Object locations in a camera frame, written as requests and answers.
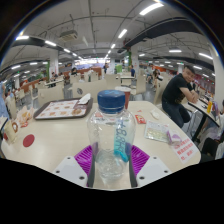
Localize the red paper cup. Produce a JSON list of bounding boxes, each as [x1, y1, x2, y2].
[[114, 85, 132, 109]]

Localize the brown food tray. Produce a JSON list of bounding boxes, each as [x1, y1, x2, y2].
[[32, 97, 94, 120]]

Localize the beige table with dark edge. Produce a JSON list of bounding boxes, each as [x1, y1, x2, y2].
[[186, 98, 221, 143]]

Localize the red sauce packet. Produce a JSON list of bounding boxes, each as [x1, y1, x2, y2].
[[134, 113, 147, 125]]

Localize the ceiling lights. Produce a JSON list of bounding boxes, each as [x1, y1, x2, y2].
[[0, 2, 214, 79]]

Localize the ceiling air conditioner unit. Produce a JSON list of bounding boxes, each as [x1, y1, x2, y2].
[[59, 29, 79, 43]]

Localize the white napkin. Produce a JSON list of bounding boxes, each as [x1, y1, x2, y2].
[[77, 93, 92, 105]]

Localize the crumpled food wrapper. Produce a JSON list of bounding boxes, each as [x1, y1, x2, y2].
[[16, 105, 34, 128]]

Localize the beige chair with round hole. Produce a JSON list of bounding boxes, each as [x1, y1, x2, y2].
[[72, 79, 116, 103], [37, 86, 65, 108]]

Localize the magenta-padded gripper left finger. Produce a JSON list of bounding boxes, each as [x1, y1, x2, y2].
[[53, 144, 98, 188]]

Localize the clear blue-capped water bottle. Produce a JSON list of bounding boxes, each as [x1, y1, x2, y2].
[[86, 89, 138, 186]]

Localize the colourful printed leaflet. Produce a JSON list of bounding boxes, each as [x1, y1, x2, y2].
[[143, 119, 171, 144]]

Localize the flat round red coaster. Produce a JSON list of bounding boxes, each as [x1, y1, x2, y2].
[[22, 133, 36, 148]]

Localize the person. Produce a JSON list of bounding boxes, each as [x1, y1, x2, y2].
[[161, 64, 200, 129], [0, 83, 9, 119]]

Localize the far beige chairs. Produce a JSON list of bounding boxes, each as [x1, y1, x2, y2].
[[13, 71, 148, 101]]

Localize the white card with red print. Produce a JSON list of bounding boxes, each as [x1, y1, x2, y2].
[[171, 136, 198, 164]]

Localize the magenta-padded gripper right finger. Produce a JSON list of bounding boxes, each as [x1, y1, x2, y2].
[[128, 144, 173, 189]]

